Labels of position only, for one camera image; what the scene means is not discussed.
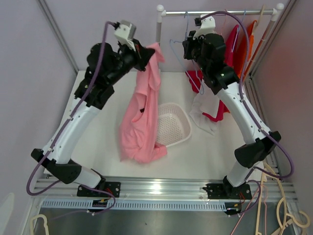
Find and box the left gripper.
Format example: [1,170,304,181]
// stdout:
[106,39,155,86]

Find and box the aluminium mounting rail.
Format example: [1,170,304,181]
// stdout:
[34,177,298,202]

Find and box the lavender blue wire hanger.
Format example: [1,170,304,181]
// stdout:
[231,9,246,52]

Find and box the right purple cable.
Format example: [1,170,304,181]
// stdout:
[200,11,295,216]

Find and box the aluminium frame post left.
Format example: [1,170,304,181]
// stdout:
[35,0,79,74]

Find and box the white and silver clothes rack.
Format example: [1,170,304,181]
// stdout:
[148,3,285,108]

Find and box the white t shirt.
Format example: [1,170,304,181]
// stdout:
[189,91,220,135]

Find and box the white perforated plastic basket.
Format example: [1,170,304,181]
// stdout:
[156,102,192,148]

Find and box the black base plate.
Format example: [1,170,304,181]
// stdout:
[202,183,252,200]
[76,181,121,198]

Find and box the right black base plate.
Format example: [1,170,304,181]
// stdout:
[202,183,252,200]

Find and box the orange t shirt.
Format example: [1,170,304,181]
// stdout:
[234,20,258,78]

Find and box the aluminium frame post right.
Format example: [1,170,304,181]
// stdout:
[248,0,296,76]

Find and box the beige hanger pile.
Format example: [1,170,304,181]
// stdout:
[255,173,311,235]

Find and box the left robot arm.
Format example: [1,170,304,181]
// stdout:
[31,40,157,196]

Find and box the beige wooden hanger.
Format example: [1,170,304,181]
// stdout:
[249,4,267,67]

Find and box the light blue wire hanger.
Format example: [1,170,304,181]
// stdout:
[169,11,205,95]

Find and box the pink wire hanger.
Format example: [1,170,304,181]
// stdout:
[215,15,227,35]

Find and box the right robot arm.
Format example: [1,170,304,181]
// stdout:
[182,30,281,199]

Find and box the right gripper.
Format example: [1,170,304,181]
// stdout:
[183,30,209,73]

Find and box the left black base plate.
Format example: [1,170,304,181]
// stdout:
[76,181,121,198]

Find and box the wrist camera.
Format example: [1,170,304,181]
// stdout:
[193,14,216,40]
[114,20,136,50]

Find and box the magenta t shirt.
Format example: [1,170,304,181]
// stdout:
[185,25,240,122]

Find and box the white slotted cable duct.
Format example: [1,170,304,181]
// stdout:
[42,199,239,212]

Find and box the beige hanger bottom left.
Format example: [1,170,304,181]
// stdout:
[29,214,50,235]

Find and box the light pink t shirt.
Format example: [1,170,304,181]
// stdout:
[119,43,167,164]

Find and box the aluminium frame post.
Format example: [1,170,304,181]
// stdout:
[248,0,296,76]
[35,0,79,74]

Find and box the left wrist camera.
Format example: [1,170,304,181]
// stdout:
[114,20,136,50]

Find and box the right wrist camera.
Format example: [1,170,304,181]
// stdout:
[193,14,216,40]

